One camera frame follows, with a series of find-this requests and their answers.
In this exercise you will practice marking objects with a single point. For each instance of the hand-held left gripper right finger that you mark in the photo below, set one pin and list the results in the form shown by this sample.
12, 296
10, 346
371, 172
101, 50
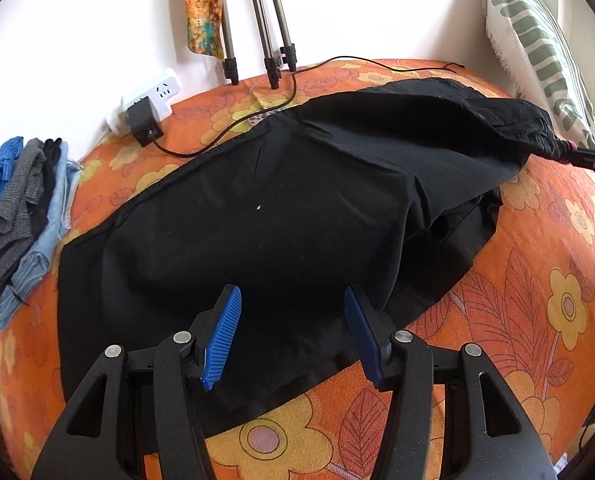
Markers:
362, 325

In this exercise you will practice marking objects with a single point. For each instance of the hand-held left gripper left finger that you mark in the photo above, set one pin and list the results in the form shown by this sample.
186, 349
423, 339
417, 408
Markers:
222, 330

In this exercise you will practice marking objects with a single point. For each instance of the black pants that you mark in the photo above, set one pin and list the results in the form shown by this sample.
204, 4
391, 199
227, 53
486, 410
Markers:
227, 235

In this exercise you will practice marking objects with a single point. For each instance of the orange floral bedsheet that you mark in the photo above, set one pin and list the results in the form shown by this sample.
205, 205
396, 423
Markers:
527, 260

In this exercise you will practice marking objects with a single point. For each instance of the green striped white pillow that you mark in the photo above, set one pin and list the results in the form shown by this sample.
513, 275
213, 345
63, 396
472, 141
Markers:
527, 35

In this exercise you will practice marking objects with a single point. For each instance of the stack of folded clothes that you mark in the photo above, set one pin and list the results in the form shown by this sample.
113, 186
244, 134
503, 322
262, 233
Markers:
42, 255

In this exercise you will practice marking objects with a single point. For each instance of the black power adapter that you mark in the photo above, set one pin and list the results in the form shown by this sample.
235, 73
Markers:
145, 120

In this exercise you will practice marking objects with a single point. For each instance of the folded black cloth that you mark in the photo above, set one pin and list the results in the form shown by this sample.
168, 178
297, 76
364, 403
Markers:
45, 185

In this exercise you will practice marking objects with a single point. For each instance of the folded grey checked cloth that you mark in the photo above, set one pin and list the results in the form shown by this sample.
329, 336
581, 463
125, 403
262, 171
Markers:
12, 210

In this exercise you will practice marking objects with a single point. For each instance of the white power strip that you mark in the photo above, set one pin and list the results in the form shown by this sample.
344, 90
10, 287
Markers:
162, 87

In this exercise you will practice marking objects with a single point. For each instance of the folded blue cloth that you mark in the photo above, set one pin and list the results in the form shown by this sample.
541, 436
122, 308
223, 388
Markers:
0, 170

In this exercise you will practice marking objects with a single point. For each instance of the metal tripod leg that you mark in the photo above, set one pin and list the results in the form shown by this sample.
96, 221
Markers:
265, 30
230, 52
283, 25

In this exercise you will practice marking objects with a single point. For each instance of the orange patterned hanging cloth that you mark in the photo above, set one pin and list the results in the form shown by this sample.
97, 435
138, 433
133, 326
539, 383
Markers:
202, 5

